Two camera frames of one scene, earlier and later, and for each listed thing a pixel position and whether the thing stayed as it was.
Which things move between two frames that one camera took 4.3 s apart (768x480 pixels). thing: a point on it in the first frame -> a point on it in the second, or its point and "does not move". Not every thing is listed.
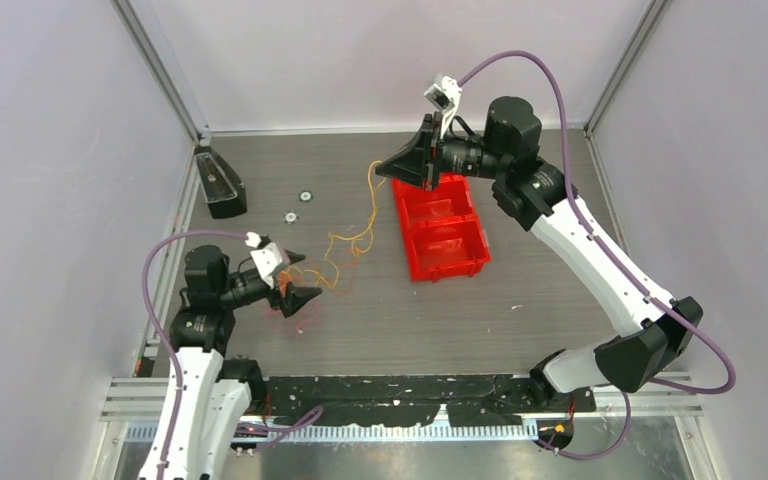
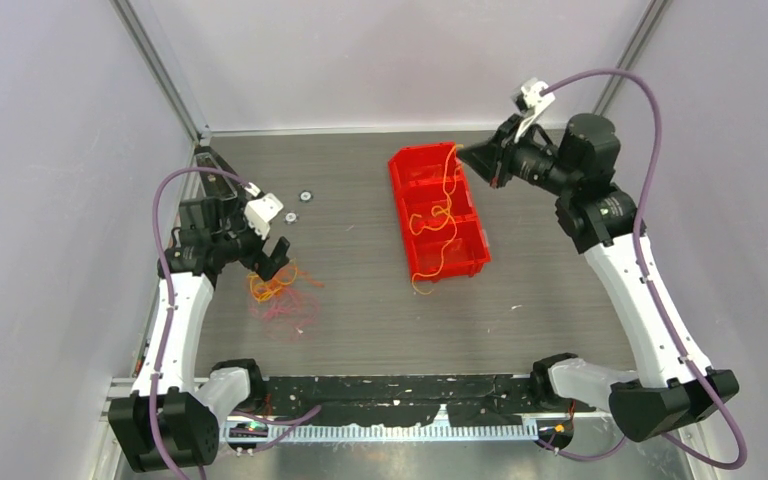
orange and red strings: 345,239 -> 419,222
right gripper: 414,162 -> 493,159
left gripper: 293,299 -> 260,263
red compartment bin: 443,229 does not move
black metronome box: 224,193 does not move
